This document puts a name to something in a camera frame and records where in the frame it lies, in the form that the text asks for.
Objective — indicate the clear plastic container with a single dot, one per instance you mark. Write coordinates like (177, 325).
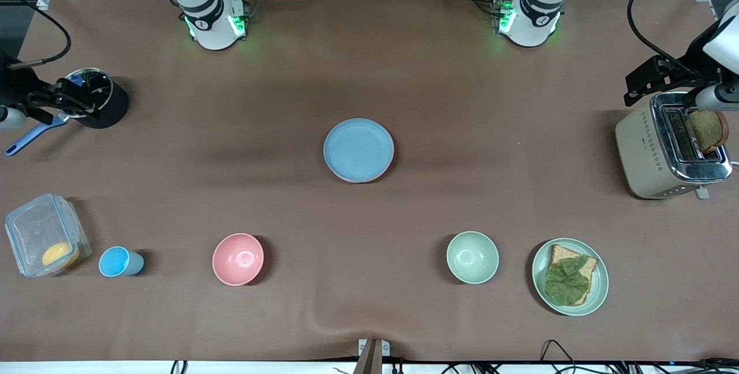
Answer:
(34, 229)

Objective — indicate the bread slice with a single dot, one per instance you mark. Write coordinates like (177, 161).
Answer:
(563, 255)

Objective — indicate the pink bowl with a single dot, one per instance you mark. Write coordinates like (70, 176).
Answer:
(238, 258)

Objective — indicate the green plate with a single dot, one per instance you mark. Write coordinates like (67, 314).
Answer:
(600, 281)

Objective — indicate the green lettuce leaf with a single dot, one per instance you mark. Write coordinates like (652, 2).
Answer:
(566, 284)

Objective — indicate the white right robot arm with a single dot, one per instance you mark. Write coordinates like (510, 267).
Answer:
(211, 22)

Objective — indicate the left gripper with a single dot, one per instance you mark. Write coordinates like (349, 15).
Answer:
(690, 72)

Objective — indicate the glass lid blue knob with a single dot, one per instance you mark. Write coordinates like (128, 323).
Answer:
(101, 81)

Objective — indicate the brown toast slice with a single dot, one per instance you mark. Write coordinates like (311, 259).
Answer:
(707, 128)

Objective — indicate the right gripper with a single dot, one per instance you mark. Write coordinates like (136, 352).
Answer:
(17, 86)

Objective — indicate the blue cup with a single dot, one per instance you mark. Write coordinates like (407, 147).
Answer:
(115, 261)

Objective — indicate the brown table mat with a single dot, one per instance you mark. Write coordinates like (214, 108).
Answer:
(404, 74)

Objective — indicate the green bowl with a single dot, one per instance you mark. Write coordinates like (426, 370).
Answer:
(472, 257)

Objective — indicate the beige chrome toaster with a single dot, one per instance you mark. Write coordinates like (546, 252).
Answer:
(641, 154)

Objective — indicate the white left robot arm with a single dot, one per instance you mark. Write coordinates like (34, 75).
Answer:
(534, 22)

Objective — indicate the blue plate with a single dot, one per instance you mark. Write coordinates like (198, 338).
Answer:
(358, 149)

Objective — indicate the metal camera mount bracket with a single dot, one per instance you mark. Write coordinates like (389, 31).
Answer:
(374, 356)

